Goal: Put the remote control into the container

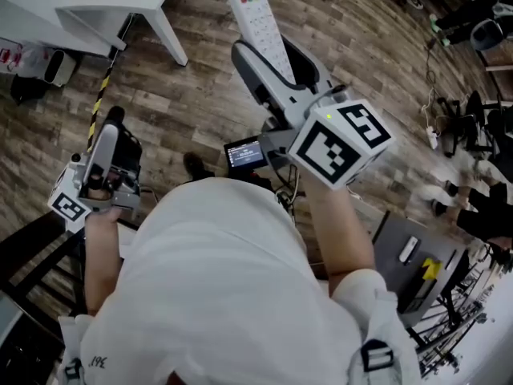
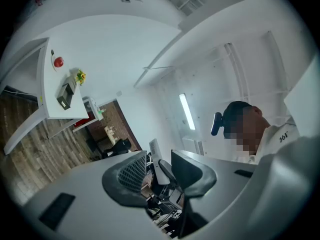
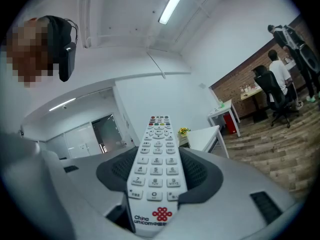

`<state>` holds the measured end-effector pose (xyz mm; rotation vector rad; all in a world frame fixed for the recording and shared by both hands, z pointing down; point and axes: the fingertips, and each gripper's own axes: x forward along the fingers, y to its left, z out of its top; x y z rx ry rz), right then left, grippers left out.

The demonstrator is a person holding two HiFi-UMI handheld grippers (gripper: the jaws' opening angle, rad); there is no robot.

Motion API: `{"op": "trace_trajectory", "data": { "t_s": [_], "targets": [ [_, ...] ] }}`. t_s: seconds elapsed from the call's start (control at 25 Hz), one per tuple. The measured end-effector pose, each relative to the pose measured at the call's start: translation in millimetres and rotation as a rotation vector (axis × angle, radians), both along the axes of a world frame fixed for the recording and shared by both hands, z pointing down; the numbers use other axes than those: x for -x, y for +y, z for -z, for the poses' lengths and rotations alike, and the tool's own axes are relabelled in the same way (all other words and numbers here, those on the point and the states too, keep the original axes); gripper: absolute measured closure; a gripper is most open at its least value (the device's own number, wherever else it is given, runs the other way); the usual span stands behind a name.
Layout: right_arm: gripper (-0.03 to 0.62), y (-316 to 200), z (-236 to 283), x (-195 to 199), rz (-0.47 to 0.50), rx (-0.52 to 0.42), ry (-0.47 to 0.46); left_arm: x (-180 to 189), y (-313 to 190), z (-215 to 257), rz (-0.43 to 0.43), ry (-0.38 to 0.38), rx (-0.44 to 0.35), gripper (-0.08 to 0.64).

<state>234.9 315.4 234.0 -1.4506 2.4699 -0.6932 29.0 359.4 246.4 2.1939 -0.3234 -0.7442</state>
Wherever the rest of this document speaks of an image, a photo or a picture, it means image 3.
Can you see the person's white shirt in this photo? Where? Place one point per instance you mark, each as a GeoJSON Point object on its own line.
{"type": "Point", "coordinates": [10, 109]}

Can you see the white wall switch plate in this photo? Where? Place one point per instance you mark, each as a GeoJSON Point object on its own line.
{"type": "Point", "coordinates": [202, 85]}

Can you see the black head-worn camera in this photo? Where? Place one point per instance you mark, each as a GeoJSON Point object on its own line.
{"type": "Point", "coordinates": [65, 56]}

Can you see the white high table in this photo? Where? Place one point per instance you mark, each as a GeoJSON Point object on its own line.
{"type": "Point", "coordinates": [291, 65]}

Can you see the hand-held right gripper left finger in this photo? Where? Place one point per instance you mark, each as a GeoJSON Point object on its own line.
{"type": "Point", "coordinates": [87, 174]}

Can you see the wooden desk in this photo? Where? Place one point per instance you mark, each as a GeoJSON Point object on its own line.
{"type": "Point", "coordinates": [251, 92]}

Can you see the dark glass door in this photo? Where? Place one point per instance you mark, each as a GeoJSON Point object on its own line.
{"type": "Point", "coordinates": [105, 134]}

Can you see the green bottle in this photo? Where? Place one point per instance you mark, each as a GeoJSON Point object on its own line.
{"type": "Point", "coordinates": [221, 104]}

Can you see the red box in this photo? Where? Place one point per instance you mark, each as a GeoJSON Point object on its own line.
{"type": "Point", "coordinates": [230, 123]}

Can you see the long ceiling light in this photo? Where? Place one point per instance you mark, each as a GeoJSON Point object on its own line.
{"type": "Point", "coordinates": [172, 5]}
{"type": "Point", "coordinates": [62, 104]}

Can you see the white ceiling conduit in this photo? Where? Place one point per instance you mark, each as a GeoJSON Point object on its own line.
{"type": "Point", "coordinates": [156, 64]}

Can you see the yellow flowers in white pot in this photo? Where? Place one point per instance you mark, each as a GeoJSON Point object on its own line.
{"type": "Point", "coordinates": [184, 132]}

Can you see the black office chair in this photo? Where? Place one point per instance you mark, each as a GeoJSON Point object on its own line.
{"type": "Point", "coordinates": [271, 89]}

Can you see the white remote control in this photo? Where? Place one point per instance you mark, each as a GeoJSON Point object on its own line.
{"type": "Point", "coordinates": [156, 159]}

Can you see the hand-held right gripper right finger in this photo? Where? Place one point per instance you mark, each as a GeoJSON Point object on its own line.
{"type": "Point", "coordinates": [230, 189]}

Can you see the person's head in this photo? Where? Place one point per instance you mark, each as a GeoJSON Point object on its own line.
{"type": "Point", "coordinates": [30, 51]}

